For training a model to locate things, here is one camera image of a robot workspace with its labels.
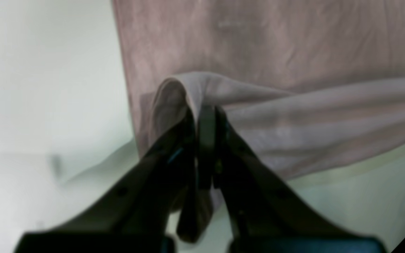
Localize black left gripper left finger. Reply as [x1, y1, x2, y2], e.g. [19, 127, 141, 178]
[15, 109, 195, 253]

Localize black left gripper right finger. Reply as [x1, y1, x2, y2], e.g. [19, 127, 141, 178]
[197, 105, 385, 253]

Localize mauve pink T-shirt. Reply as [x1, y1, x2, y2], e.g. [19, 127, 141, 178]
[113, 0, 405, 248]

